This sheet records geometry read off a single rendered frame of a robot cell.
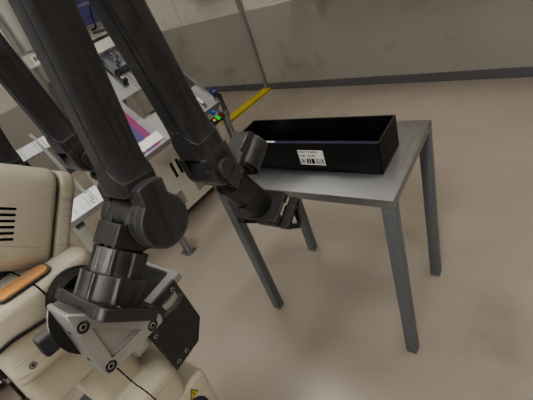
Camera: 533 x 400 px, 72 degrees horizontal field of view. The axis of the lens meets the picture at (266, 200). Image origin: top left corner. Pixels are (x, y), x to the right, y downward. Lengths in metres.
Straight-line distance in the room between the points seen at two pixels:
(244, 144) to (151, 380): 0.49
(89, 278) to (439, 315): 1.52
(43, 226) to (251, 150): 0.35
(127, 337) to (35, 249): 0.18
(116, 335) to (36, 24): 0.37
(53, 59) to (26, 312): 0.32
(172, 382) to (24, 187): 0.48
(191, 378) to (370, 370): 0.95
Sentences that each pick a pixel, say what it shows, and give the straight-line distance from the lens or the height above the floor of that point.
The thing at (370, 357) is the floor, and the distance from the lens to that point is 1.71.
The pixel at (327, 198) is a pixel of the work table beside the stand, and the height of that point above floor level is 0.79.
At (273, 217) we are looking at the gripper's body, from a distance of 0.70.
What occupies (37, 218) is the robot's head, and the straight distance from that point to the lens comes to 0.61.
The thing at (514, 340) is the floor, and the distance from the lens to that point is 1.76.
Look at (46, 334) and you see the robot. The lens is 0.55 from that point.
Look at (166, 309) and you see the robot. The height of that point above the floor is 1.00.
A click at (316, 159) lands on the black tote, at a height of 0.85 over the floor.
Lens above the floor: 1.48
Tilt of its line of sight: 34 degrees down
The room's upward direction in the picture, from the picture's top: 22 degrees counter-clockwise
